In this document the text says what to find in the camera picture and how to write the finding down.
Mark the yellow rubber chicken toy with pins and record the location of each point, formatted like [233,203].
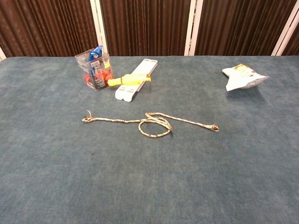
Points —
[128,79]

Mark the white flat plastic board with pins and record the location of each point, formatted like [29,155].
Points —
[144,67]

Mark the orange red plastic toy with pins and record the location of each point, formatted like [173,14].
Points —
[108,75]

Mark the clear plastic box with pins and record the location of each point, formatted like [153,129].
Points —
[98,79]

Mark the blue felt table mat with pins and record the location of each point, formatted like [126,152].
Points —
[149,175]

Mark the blue snack packet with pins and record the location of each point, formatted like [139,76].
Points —
[95,54]

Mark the brown pleated partition panel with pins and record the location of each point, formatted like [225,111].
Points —
[295,44]
[233,25]
[144,25]
[46,25]

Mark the white snack bag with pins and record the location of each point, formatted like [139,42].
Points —
[240,80]

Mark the white partition frame post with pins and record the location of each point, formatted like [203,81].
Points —
[192,35]
[99,28]
[286,35]
[2,56]

